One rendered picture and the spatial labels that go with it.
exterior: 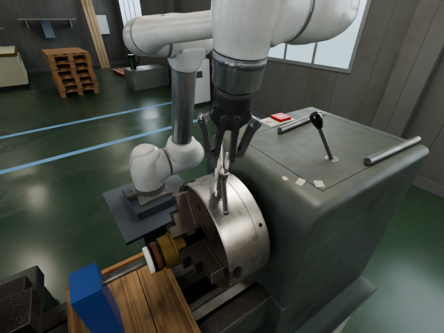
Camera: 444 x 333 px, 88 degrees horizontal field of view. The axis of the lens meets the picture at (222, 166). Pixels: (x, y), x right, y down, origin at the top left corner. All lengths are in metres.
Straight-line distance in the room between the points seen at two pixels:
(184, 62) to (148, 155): 0.47
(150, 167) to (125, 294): 0.56
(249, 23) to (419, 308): 2.08
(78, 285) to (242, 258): 0.37
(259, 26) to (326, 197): 0.40
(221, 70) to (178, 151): 0.81
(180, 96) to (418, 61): 2.41
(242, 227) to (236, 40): 0.39
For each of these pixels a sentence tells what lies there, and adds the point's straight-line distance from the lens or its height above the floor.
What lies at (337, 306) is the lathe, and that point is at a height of 0.54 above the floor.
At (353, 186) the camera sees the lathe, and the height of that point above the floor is 1.25.
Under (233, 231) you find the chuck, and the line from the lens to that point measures 0.55.
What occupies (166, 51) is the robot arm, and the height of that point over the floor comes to 1.51.
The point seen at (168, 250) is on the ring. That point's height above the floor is 1.11.
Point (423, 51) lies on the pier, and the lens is 2.95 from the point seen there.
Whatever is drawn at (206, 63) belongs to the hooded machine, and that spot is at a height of 0.82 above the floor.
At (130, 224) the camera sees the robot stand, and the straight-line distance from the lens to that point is 1.25.
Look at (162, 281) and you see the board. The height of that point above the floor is 0.88.
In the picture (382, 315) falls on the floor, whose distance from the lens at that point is 2.04.
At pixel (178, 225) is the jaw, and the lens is 0.64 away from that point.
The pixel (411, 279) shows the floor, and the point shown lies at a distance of 2.32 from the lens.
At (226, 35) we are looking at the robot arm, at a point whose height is 1.59.
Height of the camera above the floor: 1.61
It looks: 33 degrees down
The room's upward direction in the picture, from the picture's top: straight up
